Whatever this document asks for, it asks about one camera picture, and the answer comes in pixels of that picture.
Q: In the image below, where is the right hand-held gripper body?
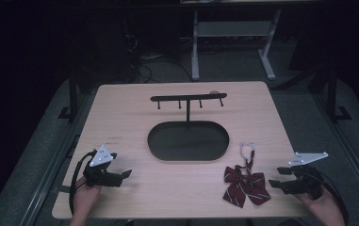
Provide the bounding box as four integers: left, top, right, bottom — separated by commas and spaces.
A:
280, 152, 330, 201

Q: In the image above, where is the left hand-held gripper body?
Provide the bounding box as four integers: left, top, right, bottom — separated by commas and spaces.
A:
82, 144, 125, 188

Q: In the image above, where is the person's left hand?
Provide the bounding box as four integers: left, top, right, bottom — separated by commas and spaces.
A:
73, 176, 102, 218

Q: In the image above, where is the person's right hand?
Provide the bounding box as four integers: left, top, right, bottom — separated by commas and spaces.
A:
294, 187, 339, 218

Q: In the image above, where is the maroon striped bow tie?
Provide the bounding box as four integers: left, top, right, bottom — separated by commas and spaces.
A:
221, 142, 272, 209

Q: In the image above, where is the black hook stand with tray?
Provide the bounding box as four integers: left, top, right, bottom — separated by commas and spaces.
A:
147, 91, 231, 163

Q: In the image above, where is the black metal stand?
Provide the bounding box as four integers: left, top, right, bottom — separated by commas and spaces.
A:
324, 65, 353, 123
57, 67, 81, 122

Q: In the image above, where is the black cable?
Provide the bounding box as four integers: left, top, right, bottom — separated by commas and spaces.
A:
69, 149, 98, 216
308, 170, 351, 226

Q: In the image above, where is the tangle of floor cables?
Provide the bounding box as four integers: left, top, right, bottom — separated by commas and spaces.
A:
122, 29, 194, 84

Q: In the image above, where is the white metal desk frame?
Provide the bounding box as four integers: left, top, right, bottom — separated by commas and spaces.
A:
190, 8, 283, 82

